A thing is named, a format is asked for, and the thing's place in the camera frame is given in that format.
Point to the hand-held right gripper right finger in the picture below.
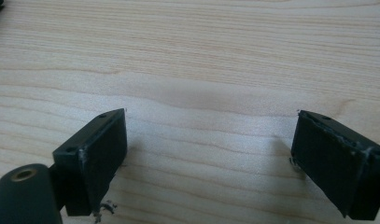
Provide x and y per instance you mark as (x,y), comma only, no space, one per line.
(334,165)

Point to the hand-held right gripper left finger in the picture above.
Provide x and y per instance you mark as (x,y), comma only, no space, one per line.
(94,158)

